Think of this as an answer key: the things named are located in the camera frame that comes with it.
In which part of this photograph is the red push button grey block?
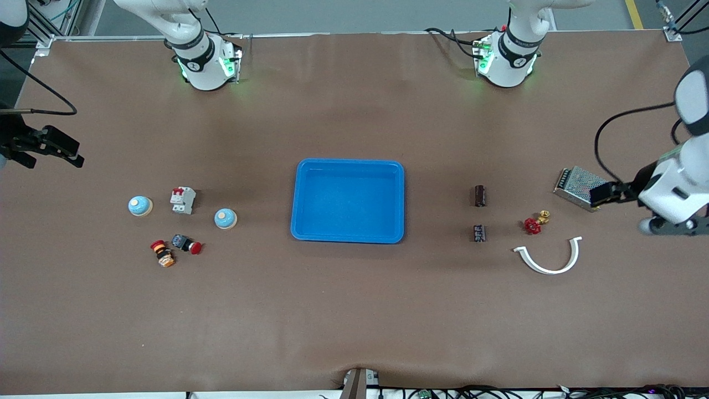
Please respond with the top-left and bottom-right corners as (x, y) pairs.
(171, 234), (203, 255)

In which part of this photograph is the metal mesh power supply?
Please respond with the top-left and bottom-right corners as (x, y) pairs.
(552, 166), (610, 213)

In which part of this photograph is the green cable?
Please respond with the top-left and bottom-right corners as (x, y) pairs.
(42, 0), (84, 25)

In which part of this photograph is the orange emergency stop button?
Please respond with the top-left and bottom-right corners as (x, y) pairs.
(150, 239), (177, 268)

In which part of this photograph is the brown table cover sheet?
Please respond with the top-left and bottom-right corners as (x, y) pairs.
(0, 30), (709, 395)

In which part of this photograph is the blue plastic tray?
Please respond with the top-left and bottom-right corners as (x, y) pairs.
(290, 158), (405, 244)

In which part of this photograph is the table edge clamp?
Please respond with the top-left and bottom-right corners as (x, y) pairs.
(339, 367), (381, 399)

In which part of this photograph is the black base cable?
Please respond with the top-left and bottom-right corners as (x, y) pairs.
(188, 6), (247, 42)
(424, 27), (491, 60)

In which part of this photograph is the red handle brass valve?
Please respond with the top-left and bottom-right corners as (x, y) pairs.
(524, 210), (551, 235)

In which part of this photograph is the white circuit breaker red switch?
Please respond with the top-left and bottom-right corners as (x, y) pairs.
(169, 187), (197, 215)

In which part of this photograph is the white curved plastic bracket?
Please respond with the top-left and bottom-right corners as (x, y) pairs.
(512, 236), (583, 275)

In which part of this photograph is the aluminium frame post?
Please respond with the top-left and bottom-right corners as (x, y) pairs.
(663, 0), (709, 42)
(25, 0), (56, 56)

